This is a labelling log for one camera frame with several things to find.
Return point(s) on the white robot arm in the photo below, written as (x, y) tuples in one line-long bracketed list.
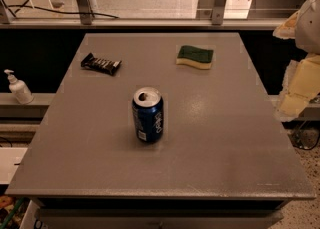
[(307, 30)]

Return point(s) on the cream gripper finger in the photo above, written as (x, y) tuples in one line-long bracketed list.
[(301, 84), (287, 29)]

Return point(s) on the dark rxbar chocolate bar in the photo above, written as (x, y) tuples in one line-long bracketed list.
[(100, 65)]

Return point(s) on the blue pepsi can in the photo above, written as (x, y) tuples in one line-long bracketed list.
[(148, 115)]

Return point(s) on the white pump soap bottle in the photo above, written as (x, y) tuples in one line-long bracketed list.
[(18, 88)]

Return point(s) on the green and yellow sponge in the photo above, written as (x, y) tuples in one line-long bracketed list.
[(195, 57)]

